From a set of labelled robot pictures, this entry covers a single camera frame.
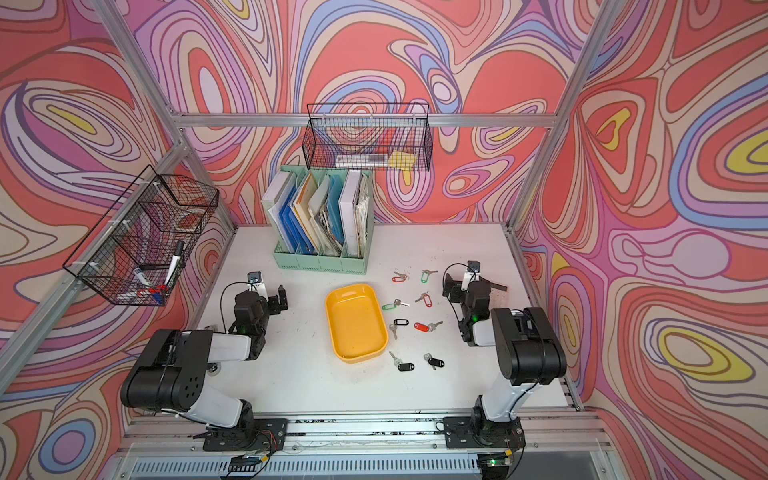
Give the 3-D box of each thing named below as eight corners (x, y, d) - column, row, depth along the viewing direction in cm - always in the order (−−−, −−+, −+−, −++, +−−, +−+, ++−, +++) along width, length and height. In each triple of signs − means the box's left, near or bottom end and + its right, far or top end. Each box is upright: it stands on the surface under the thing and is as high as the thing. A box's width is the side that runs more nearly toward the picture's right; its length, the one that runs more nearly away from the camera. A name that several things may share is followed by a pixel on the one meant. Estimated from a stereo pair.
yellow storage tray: (336, 370, 86) (333, 363, 81) (326, 296, 102) (323, 287, 97) (392, 356, 88) (392, 349, 84) (374, 286, 104) (373, 277, 100)
